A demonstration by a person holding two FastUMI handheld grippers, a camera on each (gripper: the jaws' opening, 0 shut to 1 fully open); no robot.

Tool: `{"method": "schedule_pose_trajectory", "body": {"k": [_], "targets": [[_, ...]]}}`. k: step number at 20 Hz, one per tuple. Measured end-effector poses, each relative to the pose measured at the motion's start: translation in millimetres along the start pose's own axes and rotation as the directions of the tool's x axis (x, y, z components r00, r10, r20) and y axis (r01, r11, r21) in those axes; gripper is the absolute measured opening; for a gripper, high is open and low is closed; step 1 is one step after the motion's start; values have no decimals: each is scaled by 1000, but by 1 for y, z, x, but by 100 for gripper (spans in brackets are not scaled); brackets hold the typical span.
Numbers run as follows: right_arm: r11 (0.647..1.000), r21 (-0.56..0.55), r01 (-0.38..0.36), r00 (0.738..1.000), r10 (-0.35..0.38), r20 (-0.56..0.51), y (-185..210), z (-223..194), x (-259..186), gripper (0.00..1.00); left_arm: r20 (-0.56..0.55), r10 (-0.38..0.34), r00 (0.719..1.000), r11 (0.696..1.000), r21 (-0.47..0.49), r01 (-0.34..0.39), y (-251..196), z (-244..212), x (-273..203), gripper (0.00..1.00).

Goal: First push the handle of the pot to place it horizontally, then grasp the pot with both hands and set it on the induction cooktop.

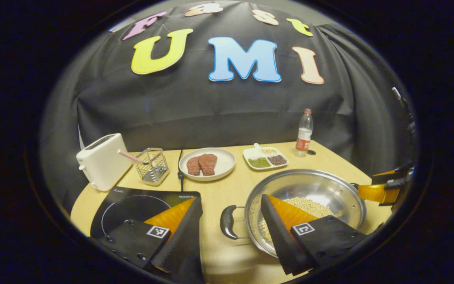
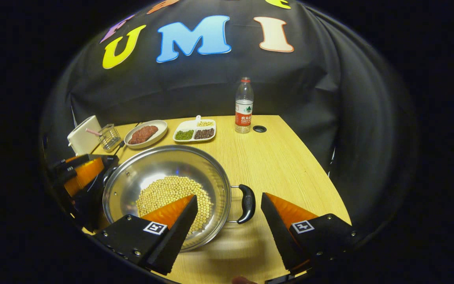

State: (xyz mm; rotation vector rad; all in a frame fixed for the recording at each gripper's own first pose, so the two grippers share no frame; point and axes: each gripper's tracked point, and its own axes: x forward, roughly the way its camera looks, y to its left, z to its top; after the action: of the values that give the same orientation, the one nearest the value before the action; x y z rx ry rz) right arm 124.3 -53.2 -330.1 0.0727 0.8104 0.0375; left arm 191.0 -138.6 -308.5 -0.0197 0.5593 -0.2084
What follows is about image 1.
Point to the black induction cooktop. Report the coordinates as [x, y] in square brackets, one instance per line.
[132, 207]

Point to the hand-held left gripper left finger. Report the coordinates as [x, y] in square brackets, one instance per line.
[183, 244]

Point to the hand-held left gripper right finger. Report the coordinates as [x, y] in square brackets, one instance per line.
[282, 240]

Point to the pile of soybeans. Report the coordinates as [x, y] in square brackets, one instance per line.
[313, 207]

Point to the red label plastic bottle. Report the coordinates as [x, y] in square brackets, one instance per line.
[304, 136]

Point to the white divided bean dish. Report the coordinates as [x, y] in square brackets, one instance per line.
[266, 159]

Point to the black backdrop cloth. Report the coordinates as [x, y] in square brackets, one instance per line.
[172, 106]

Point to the white toaster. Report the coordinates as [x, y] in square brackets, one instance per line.
[103, 161]

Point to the red meat slice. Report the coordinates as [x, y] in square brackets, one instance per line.
[193, 166]
[208, 164]

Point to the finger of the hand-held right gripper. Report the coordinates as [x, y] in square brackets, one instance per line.
[376, 193]
[392, 176]

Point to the pink straw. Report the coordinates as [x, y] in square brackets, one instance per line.
[130, 156]

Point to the round white plate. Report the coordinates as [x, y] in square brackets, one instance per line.
[225, 161]

